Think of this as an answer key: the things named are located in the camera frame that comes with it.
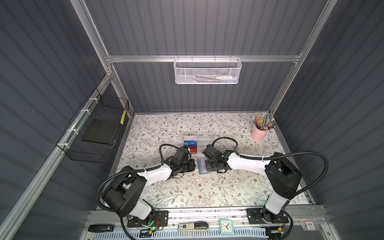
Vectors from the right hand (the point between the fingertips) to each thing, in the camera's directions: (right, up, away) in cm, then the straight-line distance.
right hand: (210, 166), depth 90 cm
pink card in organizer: (-12, +17, +6) cm, 22 cm away
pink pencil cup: (+34, +19, +11) cm, 40 cm away
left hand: (-8, +1, -1) cm, 8 cm away
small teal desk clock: (+6, -23, -21) cm, 32 cm away
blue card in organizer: (-12, +13, +6) cm, 19 cm away
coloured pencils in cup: (+36, +27, +10) cm, 46 cm away
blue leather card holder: (-5, 0, -1) cm, 5 cm away
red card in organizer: (-10, +9, +6) cm, 15 cm away
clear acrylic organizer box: (-8, +14, +6) cm, 17 cm away
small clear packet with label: (+45, -22, -20) cm, 54 cm away
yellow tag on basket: (-50, +29, -7) cm, 58 cm away
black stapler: (-52, -22, -22) cm, 61 cm away
